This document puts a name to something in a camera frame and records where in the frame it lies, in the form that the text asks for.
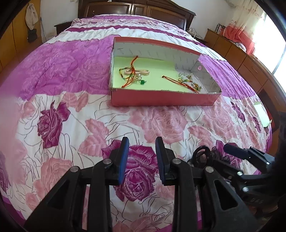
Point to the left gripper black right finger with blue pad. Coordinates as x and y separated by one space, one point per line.
203 200

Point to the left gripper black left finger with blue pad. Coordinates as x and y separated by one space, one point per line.
62 208

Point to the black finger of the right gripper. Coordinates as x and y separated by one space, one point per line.
240 153

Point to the black lace hair bow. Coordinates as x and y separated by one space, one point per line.
203 156

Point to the pink floral bed quilt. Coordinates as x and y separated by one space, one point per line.
56 112

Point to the wooden low cabinet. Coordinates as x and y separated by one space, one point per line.
252 70

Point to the pink hair clip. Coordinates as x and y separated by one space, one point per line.
129 72

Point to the light green felt liner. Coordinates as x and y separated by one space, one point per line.
156 80

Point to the pink cardboard box tray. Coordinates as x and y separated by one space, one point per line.
193 75

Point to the pink white curtain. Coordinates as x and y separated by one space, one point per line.
244 20

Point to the dark wooden nightstand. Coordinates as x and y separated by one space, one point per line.
62 27

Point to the black hanging bag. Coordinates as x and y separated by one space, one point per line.
32 35

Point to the dark wooden headboard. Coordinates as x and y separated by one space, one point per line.
162 10

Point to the beige hanging bag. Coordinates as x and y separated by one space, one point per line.
31 16

